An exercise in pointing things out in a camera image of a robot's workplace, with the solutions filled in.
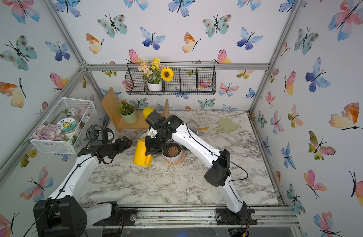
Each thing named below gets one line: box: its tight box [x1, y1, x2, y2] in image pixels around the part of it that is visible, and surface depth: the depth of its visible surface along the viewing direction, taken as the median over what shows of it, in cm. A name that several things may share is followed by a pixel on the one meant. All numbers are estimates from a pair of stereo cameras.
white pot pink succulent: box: [161, 141, 183, 163], surface depth 88 cm
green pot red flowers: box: [116, 98, 139, 125], surface depth 98 cm
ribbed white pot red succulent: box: [139, 129, 150, 140], surface depth 93 cm
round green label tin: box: [57, 117, 78, 138], surface depth 67 cm
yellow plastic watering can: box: [133, 138, 154, 167], surface depth 75 cm
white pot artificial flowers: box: [137, 57, 175, 92], surface depth 86 cm
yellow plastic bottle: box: [143, 107, 154, 120], surface depth 98 cm
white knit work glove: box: [190, 109, 213, 130], surface depth 119 cm
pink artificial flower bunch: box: [31, 123, 65, 141], surface depth 61 cm
